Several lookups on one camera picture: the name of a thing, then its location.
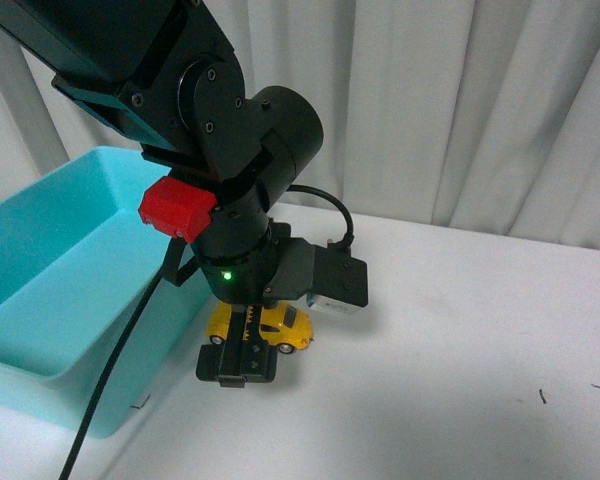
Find black camera cable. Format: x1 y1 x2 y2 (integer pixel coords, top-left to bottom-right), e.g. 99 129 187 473
288 184 355 251

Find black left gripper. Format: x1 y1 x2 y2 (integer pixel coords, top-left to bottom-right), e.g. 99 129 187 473
196 222 316 388

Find yellow beetle toy car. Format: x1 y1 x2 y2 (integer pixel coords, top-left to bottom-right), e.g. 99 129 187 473
206 301 313 354

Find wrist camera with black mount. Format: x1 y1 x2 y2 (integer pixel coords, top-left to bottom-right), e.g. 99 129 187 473
306 247 369 315

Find turquoise plastic storage box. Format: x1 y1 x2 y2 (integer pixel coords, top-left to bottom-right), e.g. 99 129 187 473
0 146 212 440

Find black braided cable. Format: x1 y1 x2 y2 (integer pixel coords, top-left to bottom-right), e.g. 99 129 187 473
58 238 186 480

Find white pleated curtain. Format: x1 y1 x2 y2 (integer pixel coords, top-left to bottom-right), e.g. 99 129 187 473
0 0 600 251

